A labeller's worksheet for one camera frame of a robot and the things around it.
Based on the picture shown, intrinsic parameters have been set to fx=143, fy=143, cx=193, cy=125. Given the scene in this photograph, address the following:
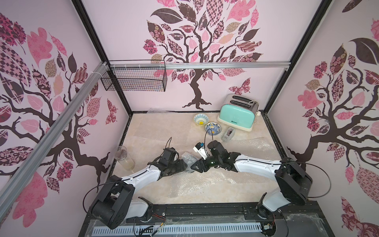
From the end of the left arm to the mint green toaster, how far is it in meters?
0.48

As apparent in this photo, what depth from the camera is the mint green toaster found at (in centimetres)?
100

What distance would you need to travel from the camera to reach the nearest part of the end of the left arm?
645 millimetres

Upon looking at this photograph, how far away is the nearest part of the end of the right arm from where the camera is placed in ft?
2.08

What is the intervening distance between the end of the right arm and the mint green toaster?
41 centimetres

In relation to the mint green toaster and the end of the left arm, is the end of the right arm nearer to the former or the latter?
the end of the left arm
